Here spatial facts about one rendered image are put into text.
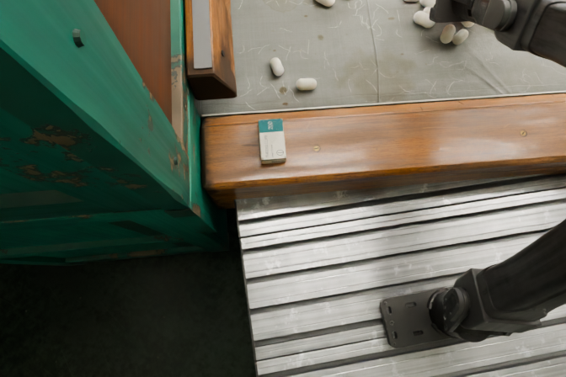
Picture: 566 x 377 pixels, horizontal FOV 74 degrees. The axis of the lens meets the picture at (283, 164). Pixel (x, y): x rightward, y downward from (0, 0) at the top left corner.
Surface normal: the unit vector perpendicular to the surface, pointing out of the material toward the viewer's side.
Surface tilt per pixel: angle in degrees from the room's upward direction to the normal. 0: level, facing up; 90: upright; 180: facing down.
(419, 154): 0
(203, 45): 0
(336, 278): 0
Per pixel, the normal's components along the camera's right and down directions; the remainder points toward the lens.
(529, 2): -1.00, -0.08
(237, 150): 0.05, -0.28
